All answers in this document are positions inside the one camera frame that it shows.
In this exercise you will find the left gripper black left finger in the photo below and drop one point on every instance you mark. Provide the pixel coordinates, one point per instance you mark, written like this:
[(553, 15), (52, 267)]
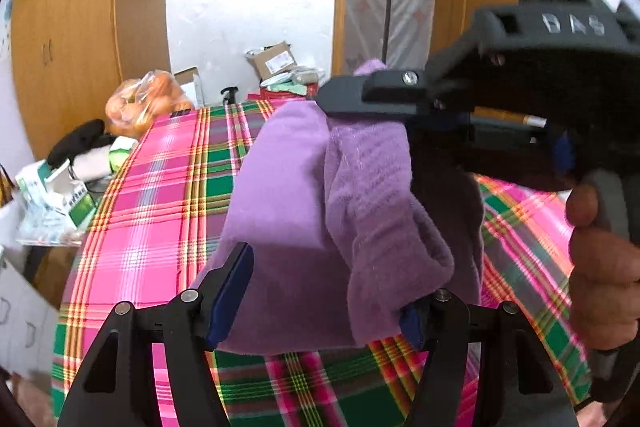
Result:
[(115, 384)]

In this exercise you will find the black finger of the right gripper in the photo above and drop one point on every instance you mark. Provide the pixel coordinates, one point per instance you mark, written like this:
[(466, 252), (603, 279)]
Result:
[(384, 93)]

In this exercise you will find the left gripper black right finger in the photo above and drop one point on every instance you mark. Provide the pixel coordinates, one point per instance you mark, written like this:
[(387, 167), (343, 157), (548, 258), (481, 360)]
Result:
[(517, 382)]

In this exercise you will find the purple fleece garment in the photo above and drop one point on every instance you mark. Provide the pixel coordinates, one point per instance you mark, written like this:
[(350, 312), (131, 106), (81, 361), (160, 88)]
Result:
[(348, 226)]

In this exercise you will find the person's right hand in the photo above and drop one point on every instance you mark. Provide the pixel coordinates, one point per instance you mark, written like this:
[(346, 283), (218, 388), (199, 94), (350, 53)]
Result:
[(604, 283)]

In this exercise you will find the red box under papers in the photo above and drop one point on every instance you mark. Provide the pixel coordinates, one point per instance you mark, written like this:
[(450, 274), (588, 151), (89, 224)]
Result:
[(264, 94)]

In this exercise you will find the brown cardboard box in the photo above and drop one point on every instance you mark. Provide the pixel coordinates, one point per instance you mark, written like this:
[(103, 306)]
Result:
[(270, 61)]

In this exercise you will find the pink plaid tablecloth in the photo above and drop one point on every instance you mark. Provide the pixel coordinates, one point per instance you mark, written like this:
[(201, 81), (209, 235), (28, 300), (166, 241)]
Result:
[(162, 216)]

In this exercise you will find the black kettle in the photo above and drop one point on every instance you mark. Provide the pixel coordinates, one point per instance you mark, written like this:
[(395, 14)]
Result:
[(229, 95)]

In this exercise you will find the green white packages pile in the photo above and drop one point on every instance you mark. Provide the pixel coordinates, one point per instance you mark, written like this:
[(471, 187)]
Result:
[(61, 203)]

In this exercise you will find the white small carton box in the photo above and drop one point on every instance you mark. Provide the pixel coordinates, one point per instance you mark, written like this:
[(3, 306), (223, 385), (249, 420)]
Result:
[(191, 84)]

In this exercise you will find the black cloth item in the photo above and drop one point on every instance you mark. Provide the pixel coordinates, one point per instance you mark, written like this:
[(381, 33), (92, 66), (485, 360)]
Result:
[(89, 135)]

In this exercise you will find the bag of oranges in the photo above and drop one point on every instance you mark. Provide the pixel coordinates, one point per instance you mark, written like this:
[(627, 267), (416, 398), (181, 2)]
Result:
[(137, 103)]

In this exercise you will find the wooden wardrobe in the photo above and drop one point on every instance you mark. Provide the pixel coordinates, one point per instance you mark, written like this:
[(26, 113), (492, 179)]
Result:
[(69, 56)]

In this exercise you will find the cartoon couple wall sticker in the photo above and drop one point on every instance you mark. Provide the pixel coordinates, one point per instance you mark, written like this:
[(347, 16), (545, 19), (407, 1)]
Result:
[(6, 9)]

